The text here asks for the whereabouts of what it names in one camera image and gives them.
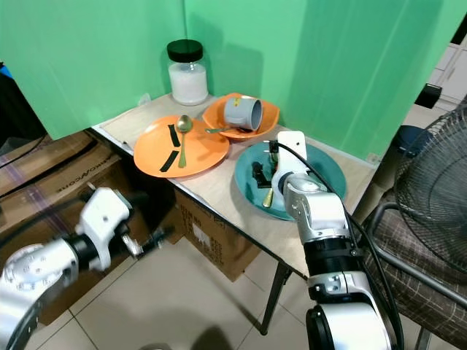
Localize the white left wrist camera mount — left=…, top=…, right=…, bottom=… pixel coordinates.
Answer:
left=76, top=187, right=134, bottom=254

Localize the large brown cardboard box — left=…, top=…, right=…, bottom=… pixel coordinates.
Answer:
left=0, top=130, right=117, bottom=325

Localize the flat orange plate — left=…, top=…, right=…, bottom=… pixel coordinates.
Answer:
left=134, top=114, right=231, bottom=179

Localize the gold spoon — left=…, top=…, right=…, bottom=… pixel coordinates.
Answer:
left=176, top=114, right=194, bottom=169

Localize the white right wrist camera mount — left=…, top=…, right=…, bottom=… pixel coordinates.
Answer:
left=271, top=131, right=308, bottom=209

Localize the wide green backdrop panel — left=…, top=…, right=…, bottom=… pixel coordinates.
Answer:
left=182, top=0, right=467, bottom=164

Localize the black wire fan guard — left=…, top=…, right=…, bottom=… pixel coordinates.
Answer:
left=393, top=101, right=467, bottom=287

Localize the small printed cardboard box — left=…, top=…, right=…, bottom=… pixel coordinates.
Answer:
left=169, top=182, right=263, bottom=282

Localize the gold fork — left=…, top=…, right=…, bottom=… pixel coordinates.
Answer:
left=261, top=185, right=277, bottom=209

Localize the long black strip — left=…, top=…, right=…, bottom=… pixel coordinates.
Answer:
left=160, top=149, right=184, bottom=174

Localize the glass jar with black lid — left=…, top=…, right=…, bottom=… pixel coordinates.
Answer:
left=167, top=39, right=210, bottom=106

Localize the orange bowl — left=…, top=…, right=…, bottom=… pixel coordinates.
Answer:
left=202, top=92, right=282, bottom=140

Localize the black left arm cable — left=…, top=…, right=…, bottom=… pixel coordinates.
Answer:
left=0, top=208, right=92, bottom=252

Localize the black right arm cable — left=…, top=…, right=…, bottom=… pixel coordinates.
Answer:
left=289, top=143, right=406, bottom=350

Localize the grey cup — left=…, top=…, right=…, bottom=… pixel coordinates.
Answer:
left=223, top=96, right=263, bottom=133

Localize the white drawer cabinet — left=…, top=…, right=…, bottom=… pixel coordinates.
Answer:
left=432, top=42, right=467, bottom=94

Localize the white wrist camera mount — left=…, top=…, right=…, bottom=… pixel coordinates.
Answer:
left=271, top=131, right=308, bottom=209
left=76, top=187, right=134, bottom=254

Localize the teal plate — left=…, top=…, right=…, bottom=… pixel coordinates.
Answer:
left=234, top=139, right=347, bottom=222

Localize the narrow green backdrop panel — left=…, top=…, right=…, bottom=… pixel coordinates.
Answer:
left=0, top=0, right=188, bottom=141

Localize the blue container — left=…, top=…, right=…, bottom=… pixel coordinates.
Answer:
left=398, top=125, right=441, bottom=158

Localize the black table leg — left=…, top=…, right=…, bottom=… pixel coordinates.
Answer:
left=259, top=260, right=293, bottom=336

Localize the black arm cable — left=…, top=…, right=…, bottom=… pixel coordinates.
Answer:
left=289, top=143, right=406, bottom=350
left=0, top=208, right=92, bottom=252

